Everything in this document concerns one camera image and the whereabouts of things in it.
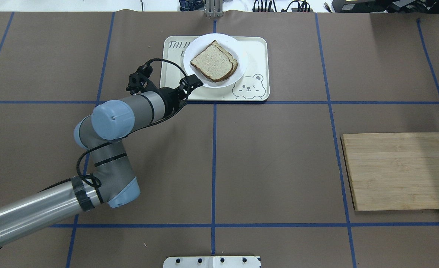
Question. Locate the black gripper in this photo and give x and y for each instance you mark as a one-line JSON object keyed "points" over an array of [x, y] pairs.
{"points": [[172, 99]]}

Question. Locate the bread slice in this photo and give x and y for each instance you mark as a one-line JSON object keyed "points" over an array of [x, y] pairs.
{"points": [[232, 60], [211, 62]]}

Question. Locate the white round plate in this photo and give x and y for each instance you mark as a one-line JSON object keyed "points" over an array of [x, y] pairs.
{"points": [[231, 44]]}

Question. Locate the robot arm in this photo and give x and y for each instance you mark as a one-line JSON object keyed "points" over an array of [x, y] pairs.
{"points": [[103, 171]]}

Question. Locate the bread slice on plate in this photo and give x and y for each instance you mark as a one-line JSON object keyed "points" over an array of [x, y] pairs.
{"points": [[232, 60]]}

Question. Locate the wooden cutting board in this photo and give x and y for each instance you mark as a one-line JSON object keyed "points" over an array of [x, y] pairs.
{"points": [[392, 171]]}

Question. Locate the black laptop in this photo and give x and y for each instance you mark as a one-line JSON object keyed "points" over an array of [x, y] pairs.
{"points": [[389, 6]]}

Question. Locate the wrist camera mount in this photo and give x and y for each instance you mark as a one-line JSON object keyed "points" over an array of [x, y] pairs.
{"points": [[139, 81]]}

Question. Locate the aluminium frame post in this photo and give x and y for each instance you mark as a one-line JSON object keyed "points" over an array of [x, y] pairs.
{"points": [[213, 8]]}

